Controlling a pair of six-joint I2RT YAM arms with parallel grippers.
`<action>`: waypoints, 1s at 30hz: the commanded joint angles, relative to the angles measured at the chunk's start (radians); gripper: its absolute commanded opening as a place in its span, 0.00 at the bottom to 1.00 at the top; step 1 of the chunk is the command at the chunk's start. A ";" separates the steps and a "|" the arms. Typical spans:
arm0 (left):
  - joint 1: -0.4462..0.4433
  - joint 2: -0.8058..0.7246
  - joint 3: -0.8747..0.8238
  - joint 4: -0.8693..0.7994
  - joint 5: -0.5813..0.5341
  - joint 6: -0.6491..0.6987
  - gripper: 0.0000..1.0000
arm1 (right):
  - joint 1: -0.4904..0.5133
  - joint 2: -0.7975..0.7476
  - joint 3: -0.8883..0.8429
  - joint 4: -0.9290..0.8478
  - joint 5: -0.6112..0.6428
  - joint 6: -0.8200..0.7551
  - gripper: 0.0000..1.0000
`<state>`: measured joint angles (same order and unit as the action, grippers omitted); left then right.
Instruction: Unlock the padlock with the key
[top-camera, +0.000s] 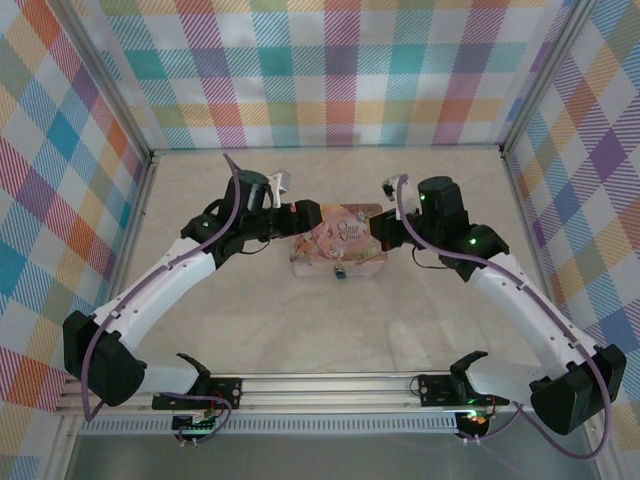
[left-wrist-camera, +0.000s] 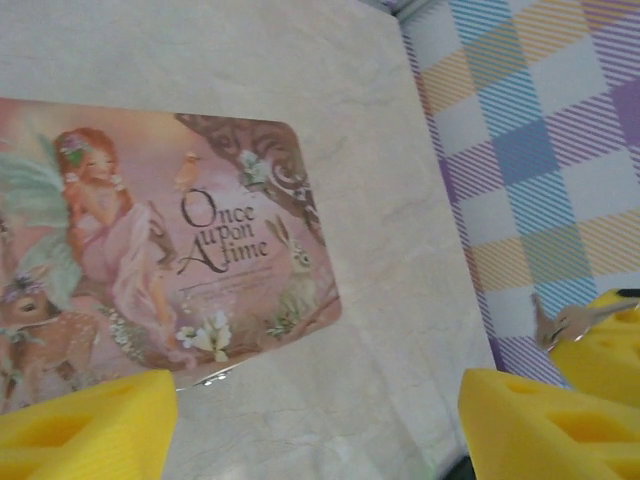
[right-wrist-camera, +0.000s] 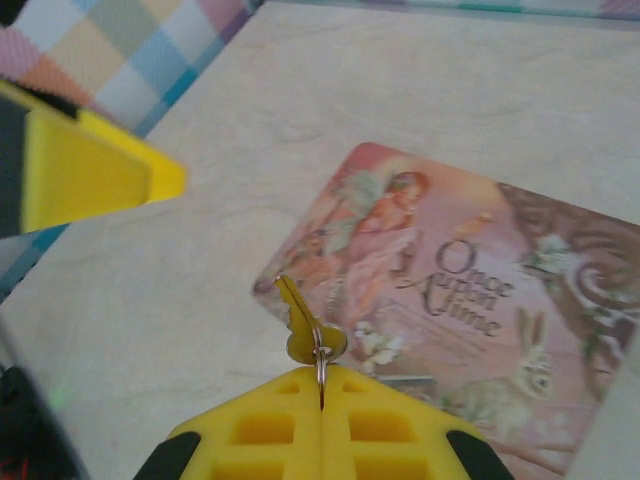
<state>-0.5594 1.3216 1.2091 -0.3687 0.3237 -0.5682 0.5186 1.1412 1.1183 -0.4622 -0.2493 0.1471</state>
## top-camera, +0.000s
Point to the pink storybook tin box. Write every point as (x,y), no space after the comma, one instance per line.
(320,250)

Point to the black circuit board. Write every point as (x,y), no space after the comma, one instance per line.
(475,419)
(192,422)

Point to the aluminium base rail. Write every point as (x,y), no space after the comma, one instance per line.
(325,390)

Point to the aluminium frame bar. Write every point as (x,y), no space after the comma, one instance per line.
(542,75)
(325,150)
(111,75)

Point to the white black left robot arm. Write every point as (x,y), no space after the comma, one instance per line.
(165,280)

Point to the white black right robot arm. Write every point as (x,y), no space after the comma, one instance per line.
(530,310)

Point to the blue padlock with steel shackle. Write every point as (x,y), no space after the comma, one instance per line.
(340,274)

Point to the grey metal sheet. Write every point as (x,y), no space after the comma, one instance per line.
(325,457)

